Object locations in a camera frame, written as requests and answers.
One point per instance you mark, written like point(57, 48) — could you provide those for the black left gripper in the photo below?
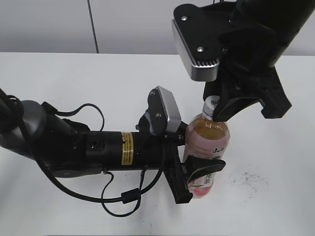
point(161, 153)

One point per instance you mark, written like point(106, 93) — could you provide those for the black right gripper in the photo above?
point(247, 73)

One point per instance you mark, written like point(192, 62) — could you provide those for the white bottle cap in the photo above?
point(209, 106)

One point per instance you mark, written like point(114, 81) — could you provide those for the pink oolong tea bottle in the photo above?
point(205, 139)

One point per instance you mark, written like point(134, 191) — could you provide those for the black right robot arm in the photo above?
point(288, 15)

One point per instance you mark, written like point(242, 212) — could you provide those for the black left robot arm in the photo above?
point(65, 149)

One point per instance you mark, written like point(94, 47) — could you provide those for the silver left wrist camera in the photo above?
point(164, 115)

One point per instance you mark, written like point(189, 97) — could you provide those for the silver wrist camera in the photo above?
point(197, 32)
point(164, 115)

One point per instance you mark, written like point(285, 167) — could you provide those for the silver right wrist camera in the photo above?
point(197, 32)

